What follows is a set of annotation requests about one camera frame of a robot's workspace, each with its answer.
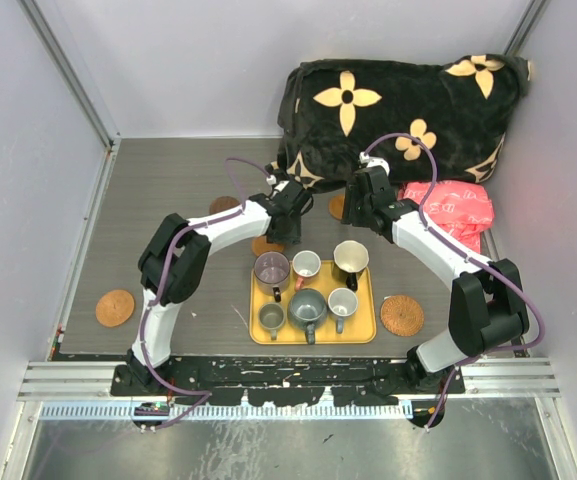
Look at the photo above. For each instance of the yellow tray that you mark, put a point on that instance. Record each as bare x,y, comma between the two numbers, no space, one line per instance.
360,328

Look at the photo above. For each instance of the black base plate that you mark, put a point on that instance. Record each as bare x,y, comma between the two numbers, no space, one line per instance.
281,381

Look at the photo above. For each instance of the rattan coaster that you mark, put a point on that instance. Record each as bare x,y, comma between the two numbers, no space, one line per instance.
115,308
402,315

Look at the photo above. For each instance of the purple glass mug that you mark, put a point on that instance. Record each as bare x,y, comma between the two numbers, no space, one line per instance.
272,272

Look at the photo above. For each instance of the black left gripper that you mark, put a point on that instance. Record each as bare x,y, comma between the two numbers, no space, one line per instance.
293,238

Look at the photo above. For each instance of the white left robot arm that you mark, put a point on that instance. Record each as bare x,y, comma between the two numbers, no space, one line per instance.
173,263

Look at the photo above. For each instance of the grey white mug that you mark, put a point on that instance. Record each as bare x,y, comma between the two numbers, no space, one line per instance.
342,304

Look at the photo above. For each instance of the pink plastic bag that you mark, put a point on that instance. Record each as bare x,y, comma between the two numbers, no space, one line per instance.
463,210

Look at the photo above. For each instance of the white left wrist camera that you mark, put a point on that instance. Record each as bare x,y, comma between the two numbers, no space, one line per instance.
276,184

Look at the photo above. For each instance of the black cream mug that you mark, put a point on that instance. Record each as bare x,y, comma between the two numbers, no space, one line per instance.
350,260

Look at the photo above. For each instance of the black floral pillow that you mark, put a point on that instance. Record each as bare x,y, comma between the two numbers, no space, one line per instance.
446,121

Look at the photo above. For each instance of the large blue-grey mug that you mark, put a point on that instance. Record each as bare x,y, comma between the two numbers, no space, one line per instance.
307,311

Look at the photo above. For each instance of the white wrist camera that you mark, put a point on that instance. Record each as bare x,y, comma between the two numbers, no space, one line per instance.
368,161
276,184

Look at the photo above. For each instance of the light wood coaster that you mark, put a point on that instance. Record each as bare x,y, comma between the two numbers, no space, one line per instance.
336,206

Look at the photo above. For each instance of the small grey-green mug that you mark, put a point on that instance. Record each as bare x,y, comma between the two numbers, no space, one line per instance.
272,318

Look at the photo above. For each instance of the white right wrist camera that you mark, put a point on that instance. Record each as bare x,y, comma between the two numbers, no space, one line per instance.
368,161

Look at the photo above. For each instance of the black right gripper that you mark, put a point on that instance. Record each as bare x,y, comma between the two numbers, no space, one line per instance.
351,196

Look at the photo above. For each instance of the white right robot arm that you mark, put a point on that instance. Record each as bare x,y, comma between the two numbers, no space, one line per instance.
486,308

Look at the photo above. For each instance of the dark wood coaster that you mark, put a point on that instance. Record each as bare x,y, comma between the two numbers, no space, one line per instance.
225,206

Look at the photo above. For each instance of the orange wood coaster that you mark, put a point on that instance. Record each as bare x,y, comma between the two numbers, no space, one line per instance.
261,245

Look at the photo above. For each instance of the pink white mug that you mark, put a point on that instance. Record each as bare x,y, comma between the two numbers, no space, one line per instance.
306,265

